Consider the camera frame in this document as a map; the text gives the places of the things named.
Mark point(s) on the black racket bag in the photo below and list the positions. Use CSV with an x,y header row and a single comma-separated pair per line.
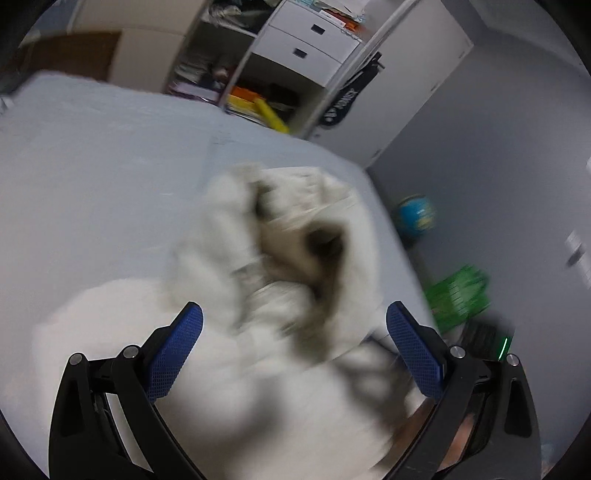
x,y
346,99

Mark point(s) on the white door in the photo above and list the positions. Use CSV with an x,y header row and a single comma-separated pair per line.
x,y
415,69

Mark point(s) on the yellow box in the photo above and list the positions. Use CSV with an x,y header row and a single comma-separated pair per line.
x,y
273,115

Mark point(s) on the open white shelf unit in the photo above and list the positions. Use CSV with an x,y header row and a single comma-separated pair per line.
x,y
203,60

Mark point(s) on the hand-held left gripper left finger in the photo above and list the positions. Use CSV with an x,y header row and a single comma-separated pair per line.
x,y
175,350

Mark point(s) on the orange box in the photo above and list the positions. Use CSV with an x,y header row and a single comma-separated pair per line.
x,y
244,97

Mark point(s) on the bed with grey sheet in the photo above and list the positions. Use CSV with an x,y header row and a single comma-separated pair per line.
x,y
115,161

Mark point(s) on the cream wardrobe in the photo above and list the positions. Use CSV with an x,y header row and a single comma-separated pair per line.
x,y
147,41

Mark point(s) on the blue globe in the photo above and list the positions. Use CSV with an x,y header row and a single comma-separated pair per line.
x,y
418,214

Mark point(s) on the white drawer cabinet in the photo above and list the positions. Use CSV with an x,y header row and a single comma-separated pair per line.
x,y
300,69

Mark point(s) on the dark wooden headboard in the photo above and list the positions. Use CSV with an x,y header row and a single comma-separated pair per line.
x,y
74,55

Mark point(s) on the white drawer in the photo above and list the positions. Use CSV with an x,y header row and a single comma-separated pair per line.
x,y
277,50
337,37

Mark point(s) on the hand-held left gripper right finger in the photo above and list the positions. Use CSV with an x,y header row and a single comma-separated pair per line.
x,y
415,353

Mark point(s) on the white hooded jacket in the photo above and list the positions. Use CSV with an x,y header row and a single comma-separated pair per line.
x,y
217,240

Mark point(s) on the green shopping bag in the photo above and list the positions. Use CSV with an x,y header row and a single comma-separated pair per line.
x,y
457,297

